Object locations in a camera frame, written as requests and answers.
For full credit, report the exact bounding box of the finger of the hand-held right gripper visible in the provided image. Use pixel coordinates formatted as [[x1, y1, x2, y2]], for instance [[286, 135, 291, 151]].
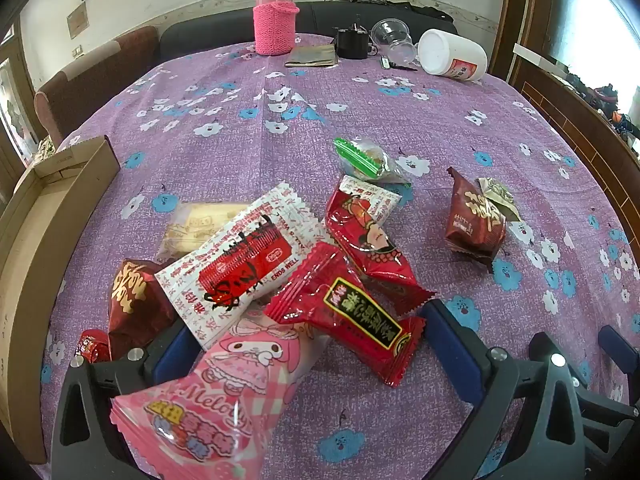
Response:
[[567, 324, 640, 463]]

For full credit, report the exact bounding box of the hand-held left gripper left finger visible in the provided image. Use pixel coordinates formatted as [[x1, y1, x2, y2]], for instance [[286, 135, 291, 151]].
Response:
[[50, 317, 201, 480]]

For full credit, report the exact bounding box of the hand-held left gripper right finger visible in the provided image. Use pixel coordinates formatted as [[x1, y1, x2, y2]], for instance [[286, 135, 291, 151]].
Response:
[[419, 299, 586, 480]]

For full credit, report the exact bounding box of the pink cartoon snack packet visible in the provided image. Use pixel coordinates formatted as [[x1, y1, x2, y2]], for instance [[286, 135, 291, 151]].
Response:
[[110, 310, 331, 480]]

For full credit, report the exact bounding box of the dark red gold-print snack packet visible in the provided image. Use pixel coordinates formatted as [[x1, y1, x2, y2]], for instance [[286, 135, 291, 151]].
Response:
[[109, 259, 181, 361]]

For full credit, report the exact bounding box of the small red candy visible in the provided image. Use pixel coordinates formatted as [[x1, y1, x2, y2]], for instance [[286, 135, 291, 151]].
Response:
[[74, 329, 112, 363]]

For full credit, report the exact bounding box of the red black-label snack packet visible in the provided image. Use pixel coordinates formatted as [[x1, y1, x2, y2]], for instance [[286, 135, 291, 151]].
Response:
[[265, 242, 428, 388]]

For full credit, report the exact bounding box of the white red-printed snack packet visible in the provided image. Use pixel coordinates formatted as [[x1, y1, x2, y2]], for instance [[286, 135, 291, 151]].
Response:
[[155, 182, 326, 351]]

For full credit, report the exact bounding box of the brown snack packet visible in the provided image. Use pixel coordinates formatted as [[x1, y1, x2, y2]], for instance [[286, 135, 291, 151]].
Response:
[[445, 167, 508, 275]]

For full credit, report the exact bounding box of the red figure-print snack packet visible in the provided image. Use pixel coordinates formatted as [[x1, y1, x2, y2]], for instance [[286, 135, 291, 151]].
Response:
[[325, 175, 436, 316]]

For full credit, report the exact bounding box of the clear yellow biscuit packet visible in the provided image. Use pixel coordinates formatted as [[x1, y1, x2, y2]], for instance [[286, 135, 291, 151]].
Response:
[[157, 201, 251, 263]]

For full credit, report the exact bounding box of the cardboard box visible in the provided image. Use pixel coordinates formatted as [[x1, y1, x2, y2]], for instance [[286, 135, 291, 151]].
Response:
[[0, 136, 121, 466]]

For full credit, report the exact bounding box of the small beige green snack packet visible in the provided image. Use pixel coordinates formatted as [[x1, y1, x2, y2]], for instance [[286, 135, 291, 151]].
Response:
[[475, 177, 523, 223]]

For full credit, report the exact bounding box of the clear green-striped snack packet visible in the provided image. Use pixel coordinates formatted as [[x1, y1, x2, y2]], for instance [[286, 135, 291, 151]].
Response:
[[334, 137, 413, 186]]

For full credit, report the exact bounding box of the patterned cloth bag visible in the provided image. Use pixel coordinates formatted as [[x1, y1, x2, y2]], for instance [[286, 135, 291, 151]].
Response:
[[32, 137, 57, 163]]

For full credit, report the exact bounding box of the purple floral tablecloth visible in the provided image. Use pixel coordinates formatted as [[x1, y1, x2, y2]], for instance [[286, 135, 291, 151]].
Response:
[[40, 32, 640, 480]]

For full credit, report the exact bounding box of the brown armchair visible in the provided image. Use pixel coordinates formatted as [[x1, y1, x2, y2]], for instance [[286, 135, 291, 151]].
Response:
[[34, 26, 161, 148]]

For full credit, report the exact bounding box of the white plastic jar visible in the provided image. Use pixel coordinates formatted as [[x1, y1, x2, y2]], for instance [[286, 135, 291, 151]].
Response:
[[417, 28, 488, 82]]

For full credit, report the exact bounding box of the wooden glass door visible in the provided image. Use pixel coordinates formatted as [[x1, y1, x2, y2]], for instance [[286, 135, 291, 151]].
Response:
[[0, 20, 46, 171]]

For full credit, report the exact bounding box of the clear plastic cup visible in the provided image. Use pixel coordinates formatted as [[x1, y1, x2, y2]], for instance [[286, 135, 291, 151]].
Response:
[[371, 18, 418, 63]]

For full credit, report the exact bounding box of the black mug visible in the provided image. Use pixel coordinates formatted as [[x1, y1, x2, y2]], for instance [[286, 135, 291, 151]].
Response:
[[334, 12, 378, 59]]

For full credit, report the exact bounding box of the olive notebook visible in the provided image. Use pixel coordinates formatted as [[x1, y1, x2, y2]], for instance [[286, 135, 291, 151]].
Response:
[[285, 45, 338, 68]]

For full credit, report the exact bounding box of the black sofa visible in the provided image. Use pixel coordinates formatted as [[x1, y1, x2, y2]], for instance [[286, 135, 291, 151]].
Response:
[[159, 1, 458, 61]]

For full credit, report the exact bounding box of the dark clothing on sofa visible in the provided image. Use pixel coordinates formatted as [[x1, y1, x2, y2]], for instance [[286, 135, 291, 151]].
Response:
[[345, 0, 453, 21]]

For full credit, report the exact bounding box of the bottle with pink knit sleeve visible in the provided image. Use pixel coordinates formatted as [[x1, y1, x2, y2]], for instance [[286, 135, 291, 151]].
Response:
[[253, 0, 301, 56]]

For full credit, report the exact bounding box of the wooden door frame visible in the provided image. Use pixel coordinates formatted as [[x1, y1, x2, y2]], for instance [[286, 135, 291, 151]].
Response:
[[490, 0, 556, 81]]

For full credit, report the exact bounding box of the wall plaque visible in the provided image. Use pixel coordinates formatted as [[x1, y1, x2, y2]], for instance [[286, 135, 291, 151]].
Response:
[[66, 2, 91, 40]]

